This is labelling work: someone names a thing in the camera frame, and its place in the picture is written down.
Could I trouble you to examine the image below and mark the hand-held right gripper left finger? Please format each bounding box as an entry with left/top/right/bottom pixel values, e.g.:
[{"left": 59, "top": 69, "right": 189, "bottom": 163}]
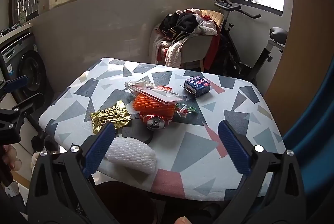
[{"left": 27, "top": 122, "right": 116, "bottom": 224}]

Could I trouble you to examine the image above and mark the white foam fruit net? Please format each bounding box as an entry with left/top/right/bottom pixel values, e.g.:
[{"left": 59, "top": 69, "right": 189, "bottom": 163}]
[{"left": 106, "top": 137, "right": 157, "bottom": 175}]

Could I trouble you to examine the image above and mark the crumpled clear plastic wrap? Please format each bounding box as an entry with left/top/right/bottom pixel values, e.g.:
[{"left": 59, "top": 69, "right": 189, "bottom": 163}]
[{"left": 125, "top": 79, "right": 154, "bottom": 95}]

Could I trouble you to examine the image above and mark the blue curved object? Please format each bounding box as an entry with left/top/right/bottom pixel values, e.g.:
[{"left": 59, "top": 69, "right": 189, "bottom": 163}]
[{"left": 283, "top": 57, "right": 334, "bottom": 214}]

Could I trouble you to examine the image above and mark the orange foam fruit net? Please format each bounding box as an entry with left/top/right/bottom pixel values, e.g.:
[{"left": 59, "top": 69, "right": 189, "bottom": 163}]
[{"left": 133, "top": 86, "right": 176, "bottom": 119}]

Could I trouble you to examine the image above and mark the blue cardboard box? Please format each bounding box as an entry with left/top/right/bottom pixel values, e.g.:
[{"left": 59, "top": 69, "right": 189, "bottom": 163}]
[{"left": 184, "top": 77, "right": 211, "bottom": 98}]

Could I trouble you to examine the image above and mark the wooden door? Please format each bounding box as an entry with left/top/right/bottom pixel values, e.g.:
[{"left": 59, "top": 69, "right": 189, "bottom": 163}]
[{"left": 263, "top": 0, "right": 334, "bottom": 136}]

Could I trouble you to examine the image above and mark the crumpled gold foil wrapper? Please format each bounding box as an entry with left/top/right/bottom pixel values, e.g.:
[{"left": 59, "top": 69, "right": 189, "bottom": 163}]
[{"left": 91, "top": 100, "right": 131, "bottom": 134}]

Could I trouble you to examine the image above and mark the person's left hand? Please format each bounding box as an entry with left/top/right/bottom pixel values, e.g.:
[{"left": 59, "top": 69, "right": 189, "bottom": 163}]
[{"left": 3, "top": 145, "right": 23, "bottom": 172}]

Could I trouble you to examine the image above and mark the dark red bin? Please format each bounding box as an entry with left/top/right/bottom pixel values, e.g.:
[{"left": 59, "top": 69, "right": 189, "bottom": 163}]
[{"left": 94, "top": 181, "right": 158, "bottom": 224}]

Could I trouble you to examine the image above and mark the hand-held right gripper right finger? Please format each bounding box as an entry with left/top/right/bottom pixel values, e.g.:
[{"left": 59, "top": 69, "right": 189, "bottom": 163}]
[{"left": 217, "top": 120, "right": 306, "bottom": 224}]

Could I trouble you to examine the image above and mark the beige armchair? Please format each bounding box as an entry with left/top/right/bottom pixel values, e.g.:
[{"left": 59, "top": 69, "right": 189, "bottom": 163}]
[{"left": 150, "top": 9, "right": 225, "bottom": 70}]

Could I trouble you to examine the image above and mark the green and red wrapper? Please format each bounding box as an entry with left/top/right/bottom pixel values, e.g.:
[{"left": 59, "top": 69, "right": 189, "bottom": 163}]
[{"left": 174, "top": 103, "right": 196, "bottom": 117}]

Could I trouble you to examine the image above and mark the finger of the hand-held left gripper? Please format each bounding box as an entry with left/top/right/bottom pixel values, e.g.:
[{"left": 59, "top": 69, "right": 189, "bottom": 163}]
[
  {"left": 0, "top": 75, "right": 29, "bottom": 95},
  {"left": 0, "top": 93, "right": 45, "bottom": 145}
]

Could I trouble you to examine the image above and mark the crushed red drink can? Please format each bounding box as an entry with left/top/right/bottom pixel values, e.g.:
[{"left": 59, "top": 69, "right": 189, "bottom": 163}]
[{"left": 139, "top": 114, "right": 173, "bottom": 131}]

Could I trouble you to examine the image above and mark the black exercise bike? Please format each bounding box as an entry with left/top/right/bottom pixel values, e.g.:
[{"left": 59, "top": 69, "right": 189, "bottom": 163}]
[{"left": 211, "top": 0, "right": 287, "bottom": 81}]

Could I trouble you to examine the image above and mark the black round disc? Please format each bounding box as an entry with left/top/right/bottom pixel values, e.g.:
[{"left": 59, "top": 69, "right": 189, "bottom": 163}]
[{"left": 116, "top": 118, "right": 154, "bottom": 144}]

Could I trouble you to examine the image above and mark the grey washing machine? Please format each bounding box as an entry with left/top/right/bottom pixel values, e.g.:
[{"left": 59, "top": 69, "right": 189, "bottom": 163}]
[{"left": 0, "top": 32, "right": 53, "bottom": 110}]

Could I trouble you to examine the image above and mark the clear plastic box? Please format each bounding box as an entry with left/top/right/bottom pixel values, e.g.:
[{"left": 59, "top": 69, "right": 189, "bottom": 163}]
[{"left": 130, "top": 84, "right": 183, "bottom": 105}]

